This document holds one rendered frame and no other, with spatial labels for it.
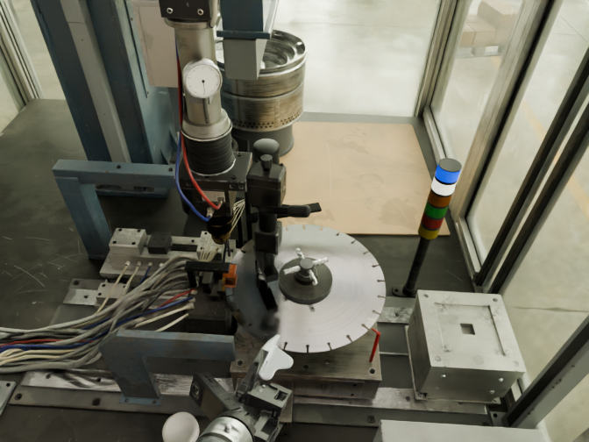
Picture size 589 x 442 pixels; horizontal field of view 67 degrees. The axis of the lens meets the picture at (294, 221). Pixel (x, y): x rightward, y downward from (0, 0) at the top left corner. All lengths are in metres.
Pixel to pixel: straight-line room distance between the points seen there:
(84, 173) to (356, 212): 0.76
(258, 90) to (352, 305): 0.73
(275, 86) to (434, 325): 0.81
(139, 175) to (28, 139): 0.87
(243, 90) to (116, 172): 0.48
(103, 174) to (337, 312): 0.61
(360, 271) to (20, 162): 1.25
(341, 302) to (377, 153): 0.84
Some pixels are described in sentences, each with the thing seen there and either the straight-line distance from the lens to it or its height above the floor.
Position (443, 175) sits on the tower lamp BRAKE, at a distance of 0.93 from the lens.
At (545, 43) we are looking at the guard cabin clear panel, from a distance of 1.10.
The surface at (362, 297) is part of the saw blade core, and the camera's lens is 0.92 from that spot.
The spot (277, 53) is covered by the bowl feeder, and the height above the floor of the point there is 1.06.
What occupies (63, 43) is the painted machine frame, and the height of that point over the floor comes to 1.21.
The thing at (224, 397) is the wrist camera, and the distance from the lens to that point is 0.77.
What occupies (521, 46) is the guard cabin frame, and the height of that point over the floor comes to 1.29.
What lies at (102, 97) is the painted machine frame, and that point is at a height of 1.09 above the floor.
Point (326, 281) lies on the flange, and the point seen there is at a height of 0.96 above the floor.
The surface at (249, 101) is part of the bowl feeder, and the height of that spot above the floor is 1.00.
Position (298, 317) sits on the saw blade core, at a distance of 0.88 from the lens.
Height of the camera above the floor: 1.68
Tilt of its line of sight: 44 degrees down
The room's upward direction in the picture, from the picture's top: 2 degrees clockwise
